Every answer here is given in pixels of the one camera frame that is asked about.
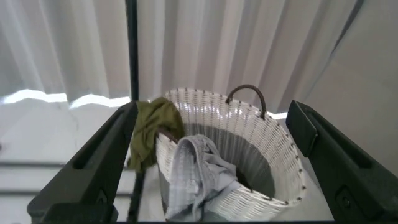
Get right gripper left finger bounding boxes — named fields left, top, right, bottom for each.
left=27, top=101, right=139, bottom=222

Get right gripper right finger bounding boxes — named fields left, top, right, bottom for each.
left=285, top=99, right=398, bottom=222

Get pale grey shorts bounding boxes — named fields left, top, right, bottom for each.
left=164, top=134, right=242, bottom=222

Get white laundry basket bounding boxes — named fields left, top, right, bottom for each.
left=155, top=83, right=307, bottom=222

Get black clothes rack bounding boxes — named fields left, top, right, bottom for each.
left=0, top=0, right=147, bottom=222

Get olive green garment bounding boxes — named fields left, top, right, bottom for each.
left=126, top=96, right=186, bottom=174

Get white curtain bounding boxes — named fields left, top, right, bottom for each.
left=0, top=0, right=366, bottom=114

